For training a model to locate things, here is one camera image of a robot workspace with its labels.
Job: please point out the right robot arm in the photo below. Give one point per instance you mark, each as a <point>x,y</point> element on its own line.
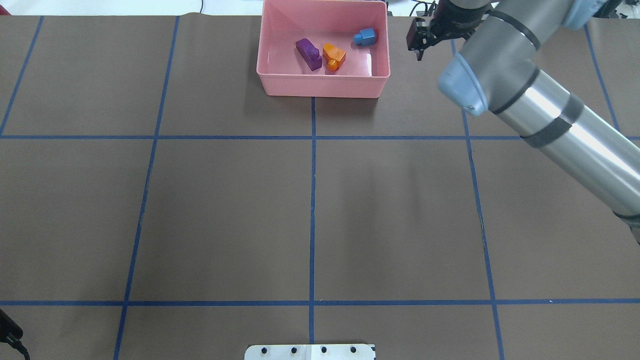
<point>494,72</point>

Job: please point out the pink plastic box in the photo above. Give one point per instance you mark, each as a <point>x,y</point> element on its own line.
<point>281,68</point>

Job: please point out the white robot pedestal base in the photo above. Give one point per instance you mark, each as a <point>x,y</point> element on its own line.
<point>332,351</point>

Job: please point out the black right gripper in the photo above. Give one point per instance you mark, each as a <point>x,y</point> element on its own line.
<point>454,24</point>

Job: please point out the orange sloped block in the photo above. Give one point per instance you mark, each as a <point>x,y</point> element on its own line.
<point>334,56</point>

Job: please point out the small blue block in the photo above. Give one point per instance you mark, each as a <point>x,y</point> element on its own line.
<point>365,37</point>

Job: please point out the purple curved block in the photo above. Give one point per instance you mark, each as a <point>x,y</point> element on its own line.
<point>309,53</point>

